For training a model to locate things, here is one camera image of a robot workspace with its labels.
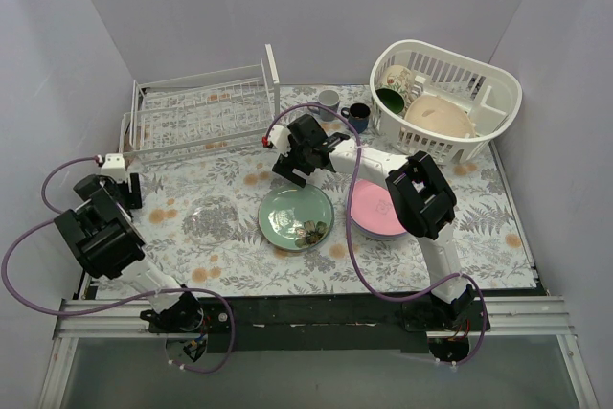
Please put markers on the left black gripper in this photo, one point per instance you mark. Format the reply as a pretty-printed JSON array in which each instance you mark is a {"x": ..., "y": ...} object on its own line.
[{"x": 129, "y": 190}]

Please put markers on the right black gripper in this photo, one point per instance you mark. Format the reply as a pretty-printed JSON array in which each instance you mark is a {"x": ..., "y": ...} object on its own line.
[{"x": 289, "y": 168}]

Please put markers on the green plate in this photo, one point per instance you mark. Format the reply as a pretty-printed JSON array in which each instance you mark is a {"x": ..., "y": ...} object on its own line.
[{"x": 296, "y": 219}]

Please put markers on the pink plate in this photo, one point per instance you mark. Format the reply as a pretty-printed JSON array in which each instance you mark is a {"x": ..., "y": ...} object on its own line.
[{"x": 373, "y": 210}]

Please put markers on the white wire dish rack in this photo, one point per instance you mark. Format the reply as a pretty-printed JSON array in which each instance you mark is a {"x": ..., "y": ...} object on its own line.
[{"x": 186, "y": 116}]

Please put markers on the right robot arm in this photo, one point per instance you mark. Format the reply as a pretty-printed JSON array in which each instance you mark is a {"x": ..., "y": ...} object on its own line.
[{"x": 422, "y": 201}]

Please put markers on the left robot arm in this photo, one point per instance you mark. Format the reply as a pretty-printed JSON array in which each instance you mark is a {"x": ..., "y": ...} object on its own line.
[{"x": 101, "y": 236}]

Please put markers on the cream leaf-shaped dish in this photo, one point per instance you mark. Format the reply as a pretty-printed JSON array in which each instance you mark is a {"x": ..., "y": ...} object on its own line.
[{"x": 435, "y": 114}]

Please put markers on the floral tablecloth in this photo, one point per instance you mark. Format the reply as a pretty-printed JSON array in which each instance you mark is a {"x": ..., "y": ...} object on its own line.
[{"x": 486, "y": 231}]

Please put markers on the grey mug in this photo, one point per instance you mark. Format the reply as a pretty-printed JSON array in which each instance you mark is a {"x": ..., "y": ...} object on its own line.
[{"x": 327, "y": 104}]

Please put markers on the dark blue mug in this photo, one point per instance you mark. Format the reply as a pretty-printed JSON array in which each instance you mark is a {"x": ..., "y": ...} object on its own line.
[{"x": 358, "y": 115}]

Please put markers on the white cutting board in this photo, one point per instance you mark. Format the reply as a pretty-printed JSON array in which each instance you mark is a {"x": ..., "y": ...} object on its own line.
[{"x": 272, "y": 65}]

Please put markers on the floral mug green inside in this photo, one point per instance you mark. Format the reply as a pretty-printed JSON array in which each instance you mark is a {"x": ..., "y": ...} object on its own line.
[{"x": 394, "y": 86}]

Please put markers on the white plastic basket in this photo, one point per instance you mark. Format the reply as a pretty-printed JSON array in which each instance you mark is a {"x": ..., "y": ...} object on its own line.
[{"x": 489, "y": 96}]

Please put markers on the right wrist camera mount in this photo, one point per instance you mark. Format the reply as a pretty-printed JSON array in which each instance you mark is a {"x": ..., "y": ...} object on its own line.
[{"x": 278, "y": 139}]

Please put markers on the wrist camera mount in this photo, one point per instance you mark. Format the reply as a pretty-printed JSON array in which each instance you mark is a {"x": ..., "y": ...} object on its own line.
[
  {"x": 112, "y": 165},
  {"x": 278, "y": 139}
]

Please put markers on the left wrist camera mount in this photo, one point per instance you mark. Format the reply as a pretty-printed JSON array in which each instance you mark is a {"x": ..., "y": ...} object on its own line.
[{"x": 112, "y": 165}]

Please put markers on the aluminium frame rail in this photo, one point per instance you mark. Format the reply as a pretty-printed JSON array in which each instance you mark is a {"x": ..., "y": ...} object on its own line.
[{"x": 118, "y": 322}]

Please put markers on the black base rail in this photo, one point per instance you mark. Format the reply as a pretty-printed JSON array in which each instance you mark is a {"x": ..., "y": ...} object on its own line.
[{"x": 342, "y": 322}]

